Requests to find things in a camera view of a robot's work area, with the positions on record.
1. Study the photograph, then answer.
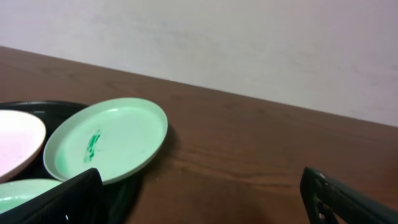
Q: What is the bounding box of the green plate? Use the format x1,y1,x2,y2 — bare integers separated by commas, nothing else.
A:
43,98,168,185
0,179,61,213

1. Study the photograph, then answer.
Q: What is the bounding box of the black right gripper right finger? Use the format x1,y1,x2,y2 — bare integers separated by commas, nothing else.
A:
300,167,397,224

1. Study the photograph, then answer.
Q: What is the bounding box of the white plate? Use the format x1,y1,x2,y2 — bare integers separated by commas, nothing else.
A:
1,110,47,183

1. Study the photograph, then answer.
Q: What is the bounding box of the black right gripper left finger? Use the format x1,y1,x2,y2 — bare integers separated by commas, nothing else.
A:
1,168,103,224

